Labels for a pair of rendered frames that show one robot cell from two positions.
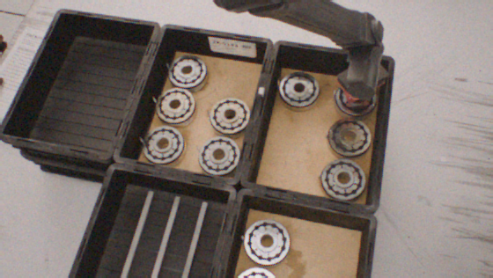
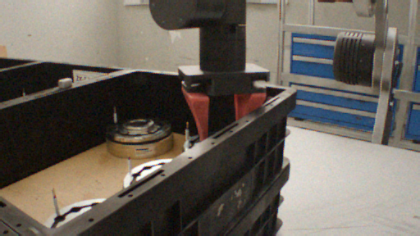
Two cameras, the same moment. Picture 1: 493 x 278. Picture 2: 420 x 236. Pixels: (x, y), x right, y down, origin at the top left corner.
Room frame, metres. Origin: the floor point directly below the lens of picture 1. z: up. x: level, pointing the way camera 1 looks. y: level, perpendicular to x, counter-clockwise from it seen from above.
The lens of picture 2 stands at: (0.12, -0.35, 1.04)
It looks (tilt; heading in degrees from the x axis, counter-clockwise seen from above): 18 degrees down; 10
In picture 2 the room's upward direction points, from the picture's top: straight up
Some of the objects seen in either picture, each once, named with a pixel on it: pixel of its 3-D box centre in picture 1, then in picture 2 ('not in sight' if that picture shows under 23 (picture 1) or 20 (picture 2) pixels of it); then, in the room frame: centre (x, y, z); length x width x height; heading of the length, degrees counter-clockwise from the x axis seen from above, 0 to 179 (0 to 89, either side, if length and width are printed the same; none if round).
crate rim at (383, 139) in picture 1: (321, 120); (116, 118); (0.47, -0.18, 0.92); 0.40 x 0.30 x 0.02; 159
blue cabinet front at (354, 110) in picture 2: not in sight; (341, 82); (2.27, -0.79, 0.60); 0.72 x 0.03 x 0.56; 67
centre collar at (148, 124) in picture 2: (298, 87); (138, 124); (0.59, -0.15, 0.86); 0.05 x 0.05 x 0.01
